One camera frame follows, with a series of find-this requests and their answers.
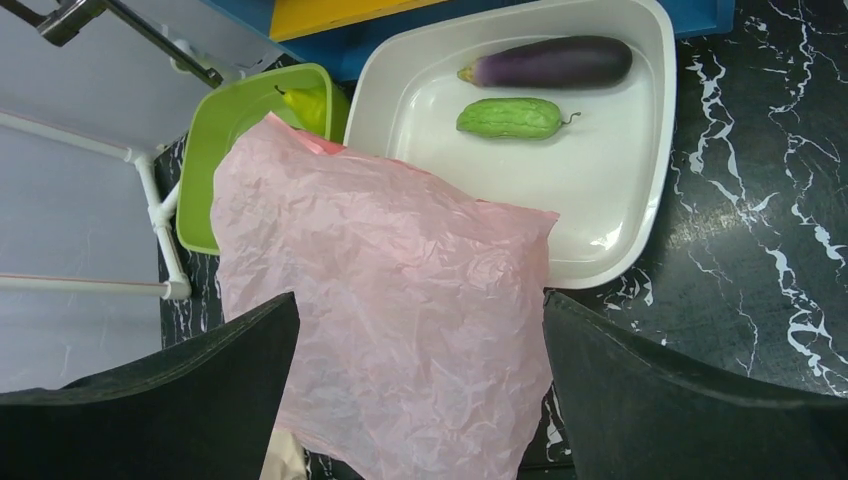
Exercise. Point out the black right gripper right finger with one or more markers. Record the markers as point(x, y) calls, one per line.
point(633, 409)

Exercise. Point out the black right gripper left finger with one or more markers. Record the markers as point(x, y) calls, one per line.
point(202, 409)

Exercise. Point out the pink plastic grocery bag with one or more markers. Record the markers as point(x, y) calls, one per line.
point(420, 353)

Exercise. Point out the green ridged gourd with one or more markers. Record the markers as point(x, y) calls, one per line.
point(521, 118)

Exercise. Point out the yellow-green pear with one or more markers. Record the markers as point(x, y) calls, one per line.
point(309, 106)

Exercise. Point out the purple eggplant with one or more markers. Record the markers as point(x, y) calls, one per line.
point(575, 62)

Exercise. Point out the cream canvas tote bag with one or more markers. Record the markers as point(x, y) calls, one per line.
point(284, 459)

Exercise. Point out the white plastic tray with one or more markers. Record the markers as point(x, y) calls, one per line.
point(602, 173)

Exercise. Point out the green plastic tray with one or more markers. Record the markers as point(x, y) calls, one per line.
point(221, 118)

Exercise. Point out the blue yellow pink shelf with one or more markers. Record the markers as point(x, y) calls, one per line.
point(342, 35)

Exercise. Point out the white pvc pipe frame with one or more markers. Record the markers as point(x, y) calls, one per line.
point(160, 210)

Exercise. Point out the metal faucet bracket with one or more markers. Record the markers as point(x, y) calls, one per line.
point(64, 21)

